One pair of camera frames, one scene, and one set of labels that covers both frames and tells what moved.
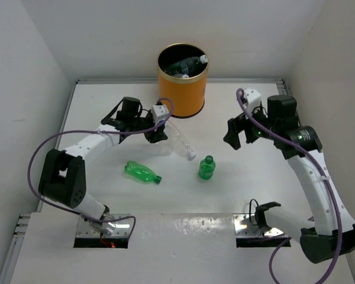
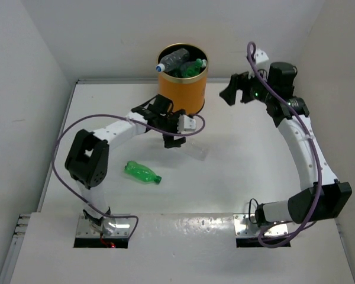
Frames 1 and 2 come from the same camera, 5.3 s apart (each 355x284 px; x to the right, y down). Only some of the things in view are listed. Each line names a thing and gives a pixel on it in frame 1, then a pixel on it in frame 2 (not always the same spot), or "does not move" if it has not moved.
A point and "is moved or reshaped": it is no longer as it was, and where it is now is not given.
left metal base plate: [119, 228] does not move
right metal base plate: [244, 228] does not move
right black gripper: [235, 125] → [238, 81]
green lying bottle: [142, 172] does not move
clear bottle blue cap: [163, 148] → [173, 60]
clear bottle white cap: [179, 141] is moved or reshaped
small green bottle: [206, 168] → [193, 70]
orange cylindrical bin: [182, 71] does not move
